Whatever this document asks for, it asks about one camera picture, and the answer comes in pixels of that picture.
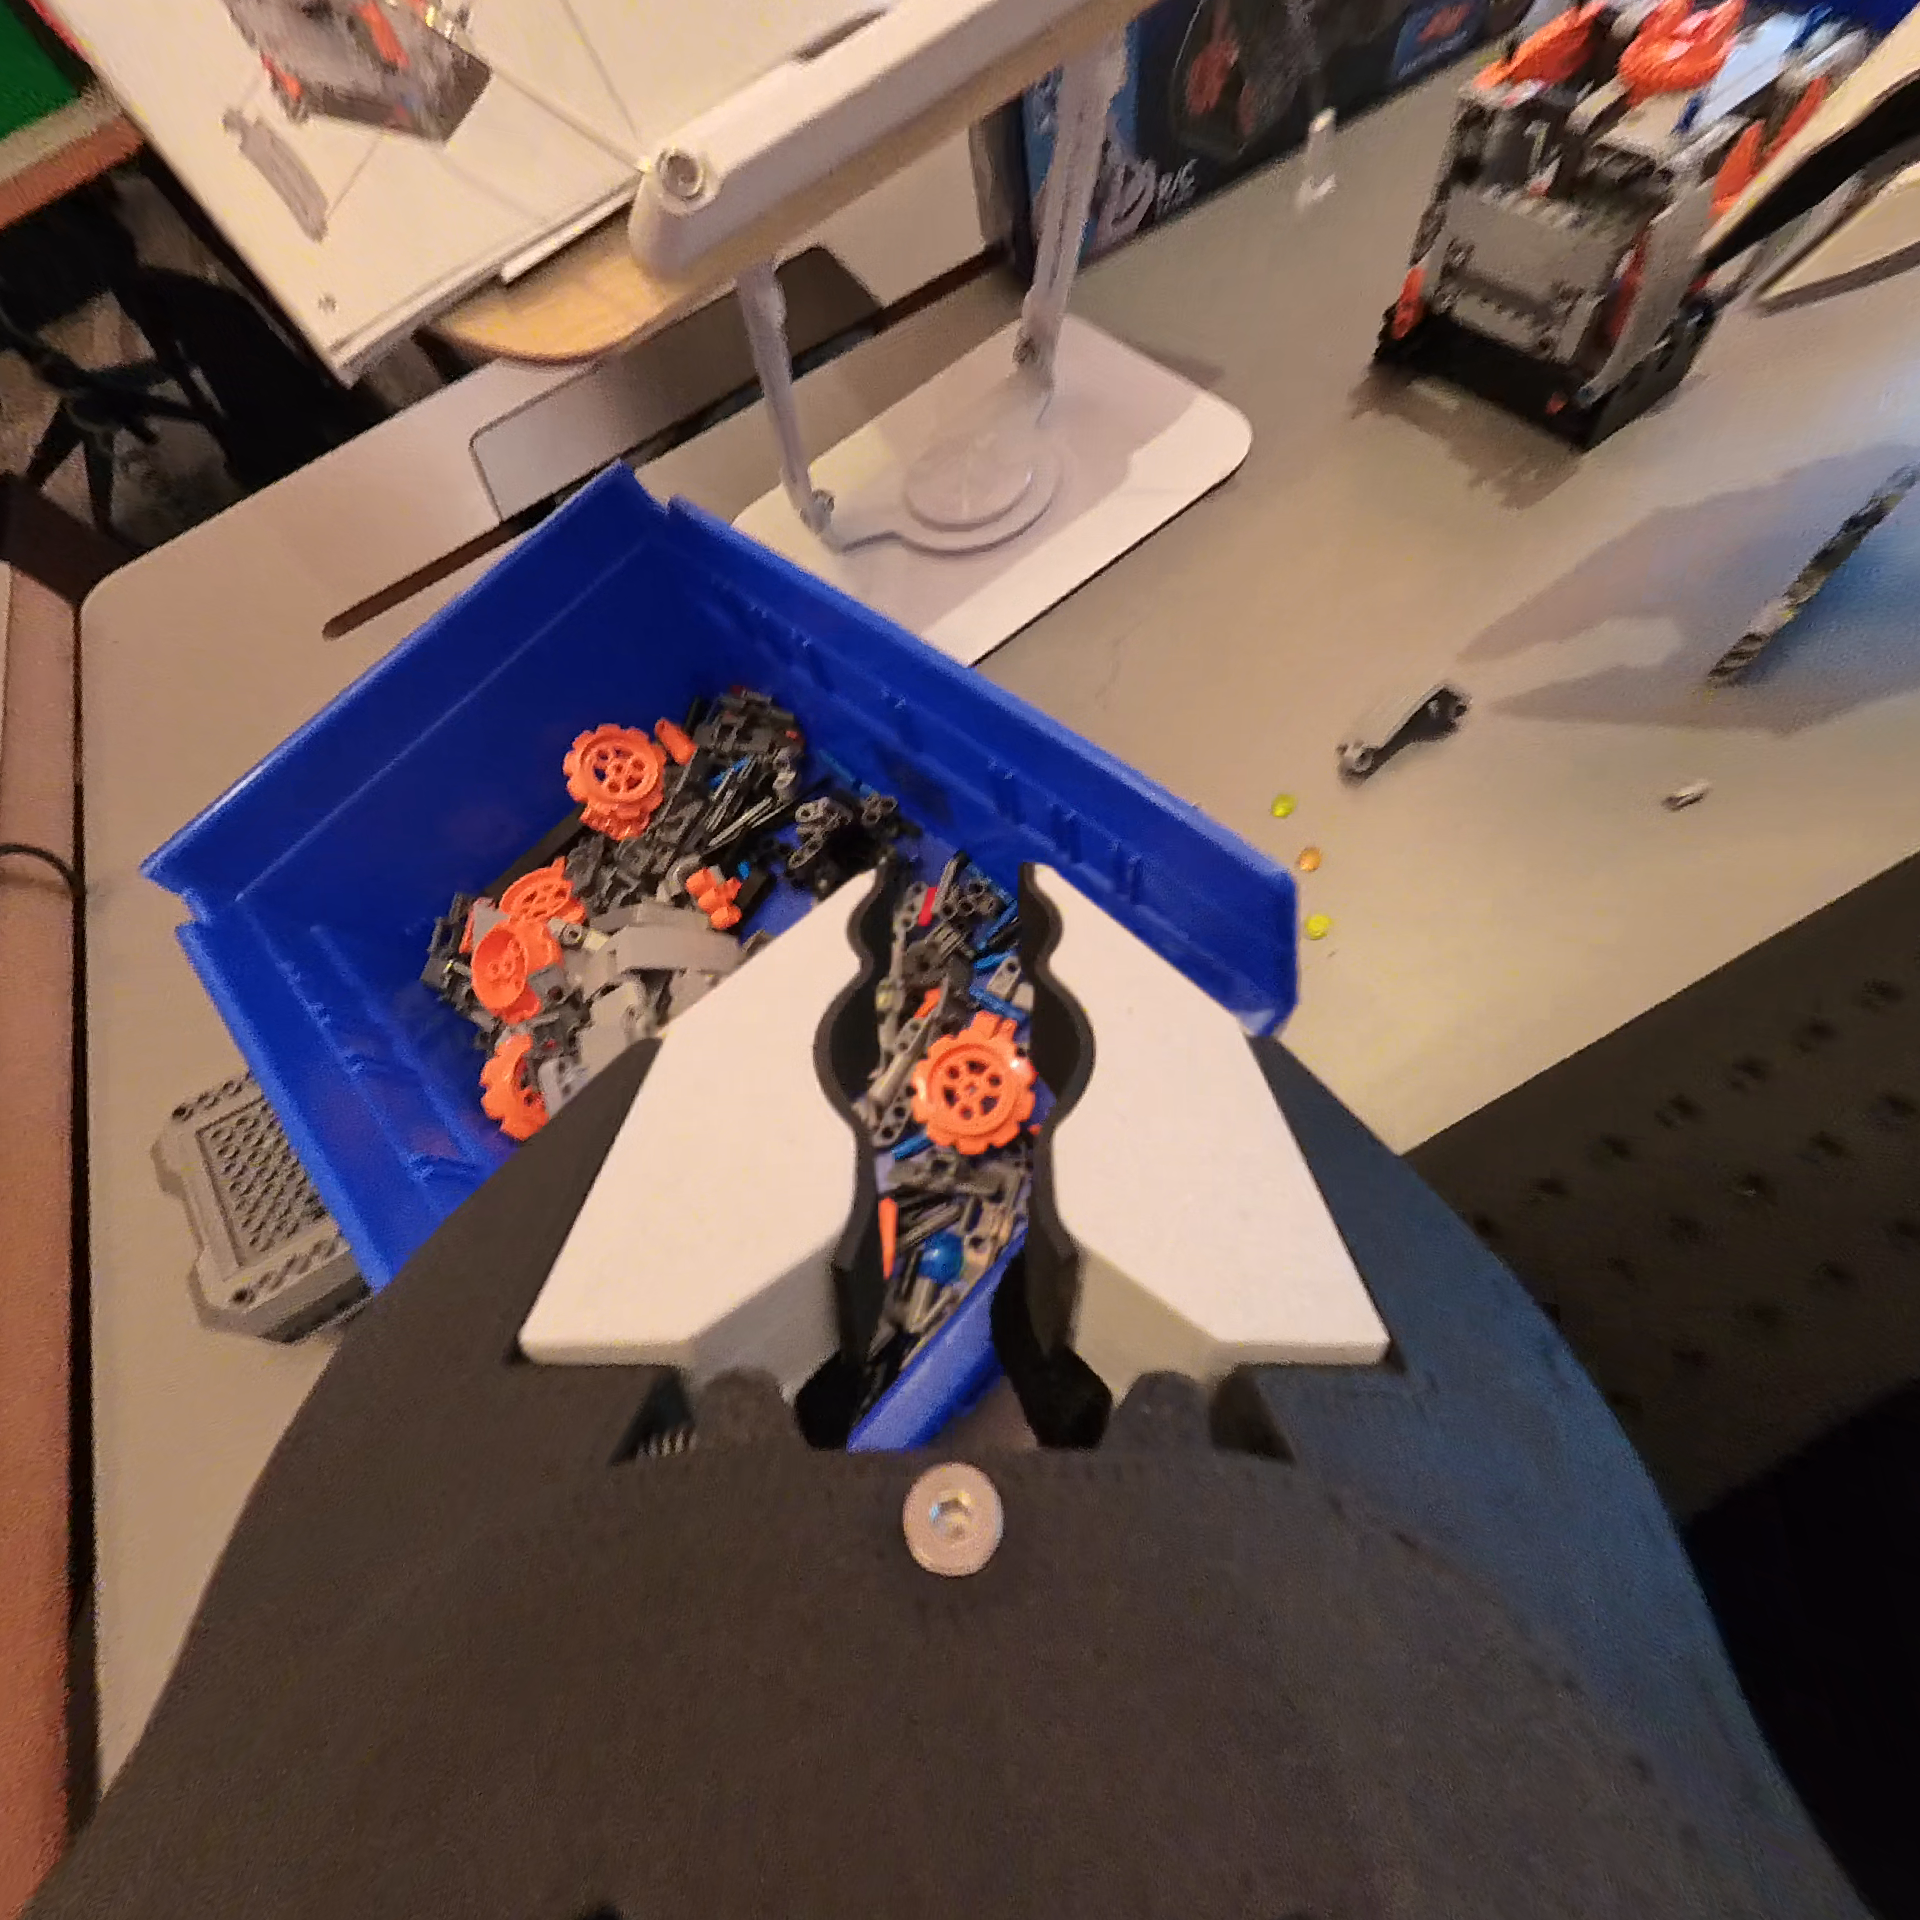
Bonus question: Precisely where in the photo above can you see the small grey curved brick piece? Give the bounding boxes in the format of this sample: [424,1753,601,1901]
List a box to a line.
[1336,683,1472,782]

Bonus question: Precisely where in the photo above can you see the grey orange toy brick model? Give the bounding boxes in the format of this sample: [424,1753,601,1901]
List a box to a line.
[1373,0,1876,452]

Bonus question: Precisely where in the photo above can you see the green flat plate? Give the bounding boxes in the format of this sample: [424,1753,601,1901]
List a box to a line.
[0,0,81,137]

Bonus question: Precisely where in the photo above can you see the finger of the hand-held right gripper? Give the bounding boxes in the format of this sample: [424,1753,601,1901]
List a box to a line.
[1708,462,1920,689]
[1698,83,1920,312]

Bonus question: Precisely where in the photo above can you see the instruction booklet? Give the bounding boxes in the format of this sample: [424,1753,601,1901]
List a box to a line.
[61,0,901,377]

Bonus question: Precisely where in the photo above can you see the blue toy set box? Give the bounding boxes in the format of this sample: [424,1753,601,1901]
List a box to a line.
[975,0,1532,284]

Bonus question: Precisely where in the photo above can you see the black studded foam pad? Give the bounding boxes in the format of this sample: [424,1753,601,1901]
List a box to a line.
[1408,851,1920,1525]

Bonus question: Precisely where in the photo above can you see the white stand with base plate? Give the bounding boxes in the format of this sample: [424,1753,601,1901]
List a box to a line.
[434,0,1253,664]

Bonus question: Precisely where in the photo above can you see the blue plastic bin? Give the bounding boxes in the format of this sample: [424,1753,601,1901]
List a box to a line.
[142,462,1298,1448]

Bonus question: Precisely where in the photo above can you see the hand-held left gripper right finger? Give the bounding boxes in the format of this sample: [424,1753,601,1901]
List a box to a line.
[990,860,1390,1450]

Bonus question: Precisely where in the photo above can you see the black chair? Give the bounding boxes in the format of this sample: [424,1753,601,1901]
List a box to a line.
[0,181,392,527]

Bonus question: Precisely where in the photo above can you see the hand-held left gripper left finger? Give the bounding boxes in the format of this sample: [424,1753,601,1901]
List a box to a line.
[518,865,890,1411]

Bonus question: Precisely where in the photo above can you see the pile of toy brick parts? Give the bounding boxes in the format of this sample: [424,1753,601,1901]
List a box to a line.
[420,687,1051,1397]

